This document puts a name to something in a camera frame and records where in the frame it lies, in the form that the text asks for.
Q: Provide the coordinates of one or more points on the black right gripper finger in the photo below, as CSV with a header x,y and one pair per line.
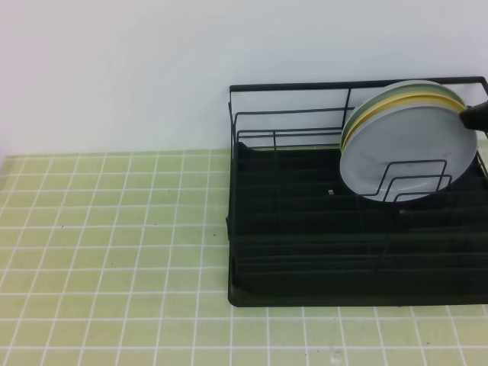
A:
x,y
475,117

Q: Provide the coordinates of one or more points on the grey round plate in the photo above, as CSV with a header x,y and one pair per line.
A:
x,y
407,152

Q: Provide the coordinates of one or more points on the yellow round plate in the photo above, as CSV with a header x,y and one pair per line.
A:
x,y
385,110

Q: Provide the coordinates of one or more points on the light green round plate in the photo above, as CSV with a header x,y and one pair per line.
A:
x,y
397,94

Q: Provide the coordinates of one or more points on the black wire dish rack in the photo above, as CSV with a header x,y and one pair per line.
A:
x,y
299,237

